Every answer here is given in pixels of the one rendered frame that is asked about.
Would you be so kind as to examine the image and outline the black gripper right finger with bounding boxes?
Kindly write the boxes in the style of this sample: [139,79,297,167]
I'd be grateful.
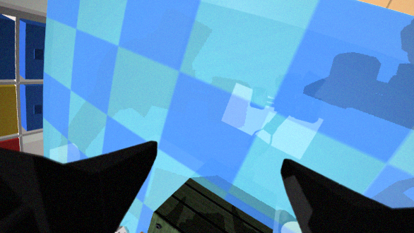
[280,159,414,233]

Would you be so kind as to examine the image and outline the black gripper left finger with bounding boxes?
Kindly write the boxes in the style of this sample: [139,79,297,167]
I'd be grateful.
[0,141,158,233]

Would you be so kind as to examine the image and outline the white die with black pips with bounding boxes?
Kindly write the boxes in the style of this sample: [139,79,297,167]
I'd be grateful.
[115,226,127,233]

